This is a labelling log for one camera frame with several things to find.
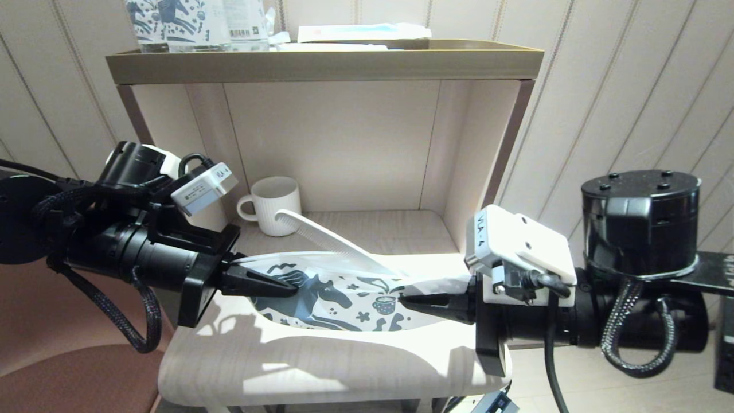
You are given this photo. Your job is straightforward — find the white horse-print zip pouch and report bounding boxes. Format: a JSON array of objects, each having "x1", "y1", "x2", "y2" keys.
[{"x1": 232, "y1": 251, "x2": 479, "y2": 332}]

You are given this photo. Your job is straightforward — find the white ribbed mug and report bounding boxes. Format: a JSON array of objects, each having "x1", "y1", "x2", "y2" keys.
[{"x1": 236, "y1": 176, "x2": 303, "y2": 237}]

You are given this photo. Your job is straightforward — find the light wood shelf desk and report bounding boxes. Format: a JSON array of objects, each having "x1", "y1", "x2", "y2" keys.
[{"x1": 118, "y1": 80, "x2": 535, "y2": 413}]

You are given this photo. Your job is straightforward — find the brown chair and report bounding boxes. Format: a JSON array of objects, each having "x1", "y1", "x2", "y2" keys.
[{"x1": 0, "y1": 252, "x2": 174, "y2": 413}]

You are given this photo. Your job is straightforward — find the black equipment box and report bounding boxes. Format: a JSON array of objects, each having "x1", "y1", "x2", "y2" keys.
[{"x1": 714, "y1": 295, "x2": 734, "y2": 394}]

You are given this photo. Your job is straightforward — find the small knotted white packet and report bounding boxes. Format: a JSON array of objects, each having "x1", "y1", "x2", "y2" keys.
[{"x1": 266, "y1": 9, "x2": 291, "y2": 49}]

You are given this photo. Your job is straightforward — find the horse-print packages on shelf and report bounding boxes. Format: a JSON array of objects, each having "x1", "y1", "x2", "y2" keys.
[{"x1": 156, "y1": 0, "x2": 231, "y2": 52}]

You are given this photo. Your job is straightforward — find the barcode label water bottle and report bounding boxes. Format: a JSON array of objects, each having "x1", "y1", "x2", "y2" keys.
[{"x1": 222, "y1": 0, "x2": 270, "y2": 52}]

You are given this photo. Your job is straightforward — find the horse label water bottle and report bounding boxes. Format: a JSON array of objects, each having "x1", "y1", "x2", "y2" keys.
[{"x1": 126, "y1": 0, "x2": 168, "y2": 53}]

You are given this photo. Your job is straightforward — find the blue white toothbrush packet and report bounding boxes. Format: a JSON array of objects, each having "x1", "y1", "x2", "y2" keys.
[{"x1": 297, "y1": 23, "x2": 432, "y2": 44}]

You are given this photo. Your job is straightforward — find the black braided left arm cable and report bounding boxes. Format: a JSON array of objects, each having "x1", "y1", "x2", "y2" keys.
[{"x1": 32, "y1": 184, "x2": 163, "y2": 353}]

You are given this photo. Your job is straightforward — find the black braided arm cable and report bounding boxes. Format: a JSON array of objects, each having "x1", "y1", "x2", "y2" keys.
[
  {"x1": 601, "y1": 278, "x2": 679, "y2": 378},
  {"x1": 32, "y1": 184, "x2": 163, "y2": 353}
]

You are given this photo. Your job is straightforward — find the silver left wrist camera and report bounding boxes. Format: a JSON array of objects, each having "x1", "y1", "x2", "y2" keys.
[{"x1": 171, "y1": 162, "x2": 240, "y2": 217}]

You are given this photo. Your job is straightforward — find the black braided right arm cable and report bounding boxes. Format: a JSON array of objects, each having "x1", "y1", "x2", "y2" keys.
[{"x1": 601, "y1": 278, "x2": 679, "y2": 378}]

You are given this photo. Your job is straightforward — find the black left camera cable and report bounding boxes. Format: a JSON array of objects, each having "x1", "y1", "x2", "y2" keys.
[{"x1": 179, "y1": 153, "x2": 217, "y2": 176}]

